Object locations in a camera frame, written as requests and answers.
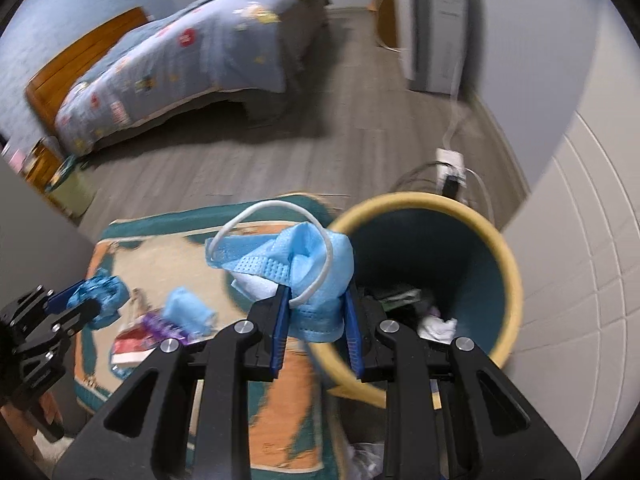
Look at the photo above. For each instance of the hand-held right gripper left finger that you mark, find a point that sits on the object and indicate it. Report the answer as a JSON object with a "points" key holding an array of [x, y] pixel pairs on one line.
{"points": [[280, 330]]}

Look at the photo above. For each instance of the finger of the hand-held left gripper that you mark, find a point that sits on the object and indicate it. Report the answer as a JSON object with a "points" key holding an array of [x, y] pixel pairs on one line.
{"points": [[75, 317], [62, 297]]}

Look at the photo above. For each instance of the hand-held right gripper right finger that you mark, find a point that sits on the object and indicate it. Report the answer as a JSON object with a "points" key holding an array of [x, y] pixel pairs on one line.
{"points": [[352, 335]]}

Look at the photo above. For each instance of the blue wrapper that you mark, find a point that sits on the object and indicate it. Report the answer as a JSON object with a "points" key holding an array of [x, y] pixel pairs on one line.
{"points": [[107, 295]]}

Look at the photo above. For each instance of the blue white-lined face mask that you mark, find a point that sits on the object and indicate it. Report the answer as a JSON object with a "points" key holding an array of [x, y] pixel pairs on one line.
{"points": [[310, 260]]}

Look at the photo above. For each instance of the white tissue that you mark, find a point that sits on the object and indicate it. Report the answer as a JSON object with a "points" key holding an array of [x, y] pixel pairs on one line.
{"points": [[437, 327]]}

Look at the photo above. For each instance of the pink purple snack wrapper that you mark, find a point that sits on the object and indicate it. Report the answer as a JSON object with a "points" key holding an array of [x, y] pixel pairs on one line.
{"points": [[165, 330]]}

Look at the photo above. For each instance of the teal trash bin yellow rim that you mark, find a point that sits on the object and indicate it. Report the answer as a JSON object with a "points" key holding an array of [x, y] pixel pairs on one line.
{"points": [[450, 260]]}

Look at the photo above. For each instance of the person's left hand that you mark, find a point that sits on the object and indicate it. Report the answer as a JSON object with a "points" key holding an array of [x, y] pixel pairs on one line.
{"points": [[49, 406]]}

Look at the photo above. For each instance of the teal orange patterned cushion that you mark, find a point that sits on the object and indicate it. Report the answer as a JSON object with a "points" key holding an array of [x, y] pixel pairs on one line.
{"points": [[165, 260]]}

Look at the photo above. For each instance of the green container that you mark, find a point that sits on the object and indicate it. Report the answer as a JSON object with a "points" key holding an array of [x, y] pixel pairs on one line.
{"points": [[75, 190]]}

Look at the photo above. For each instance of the grey crumpled plastic bag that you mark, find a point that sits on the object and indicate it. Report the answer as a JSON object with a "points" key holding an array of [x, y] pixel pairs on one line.
{"points": [[365, 460]]}

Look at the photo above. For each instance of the wooden nightstand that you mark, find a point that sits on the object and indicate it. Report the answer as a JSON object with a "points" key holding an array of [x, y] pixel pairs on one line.
{"points": [[42, 170]]}

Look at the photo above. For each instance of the white power strip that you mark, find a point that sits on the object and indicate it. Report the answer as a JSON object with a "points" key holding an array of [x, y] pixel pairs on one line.
{"points": [[446, 157]]}

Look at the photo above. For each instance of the white wardrobe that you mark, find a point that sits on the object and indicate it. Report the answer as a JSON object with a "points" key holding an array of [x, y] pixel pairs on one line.
{"points": [[575, 285]]}

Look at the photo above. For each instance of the wooden bed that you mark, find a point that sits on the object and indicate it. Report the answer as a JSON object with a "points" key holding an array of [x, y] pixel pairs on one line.
{"points": [[75, 60]]}

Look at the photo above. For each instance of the bed with blue quilt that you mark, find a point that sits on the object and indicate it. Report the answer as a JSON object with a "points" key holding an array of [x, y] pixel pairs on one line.
{"points": [[210, 50]]}

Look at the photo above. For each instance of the white grey air purifier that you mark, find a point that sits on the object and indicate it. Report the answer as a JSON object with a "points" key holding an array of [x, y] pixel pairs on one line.
{"points": [[435, 25]]}

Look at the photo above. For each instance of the small wooden cabinet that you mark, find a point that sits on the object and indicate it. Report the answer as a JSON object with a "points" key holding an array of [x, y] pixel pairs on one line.
{"points": [[382, 15]]}

